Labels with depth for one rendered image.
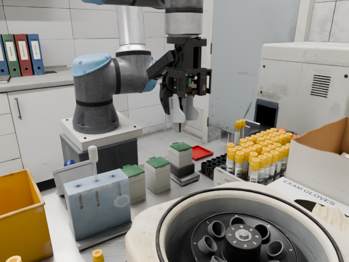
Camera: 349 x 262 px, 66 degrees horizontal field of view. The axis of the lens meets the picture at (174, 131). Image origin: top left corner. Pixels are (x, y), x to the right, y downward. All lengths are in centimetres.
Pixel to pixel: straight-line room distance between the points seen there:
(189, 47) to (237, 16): 212
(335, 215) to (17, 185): 53
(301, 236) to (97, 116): 66
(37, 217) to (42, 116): 176
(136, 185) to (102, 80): 39
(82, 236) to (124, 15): 65
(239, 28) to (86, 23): 142
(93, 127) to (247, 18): 195
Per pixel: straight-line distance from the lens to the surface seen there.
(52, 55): 279
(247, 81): 257
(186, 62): 55
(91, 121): 88
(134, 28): 91
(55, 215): 60
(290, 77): 87
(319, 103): 84
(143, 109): 325
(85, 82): 85
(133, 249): 33
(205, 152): 81
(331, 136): 71
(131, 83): 87
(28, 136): 222
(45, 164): 232
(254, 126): 88
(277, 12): 241
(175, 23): 55
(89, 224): 50
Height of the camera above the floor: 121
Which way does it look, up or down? 20 degrees down
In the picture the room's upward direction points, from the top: straight up
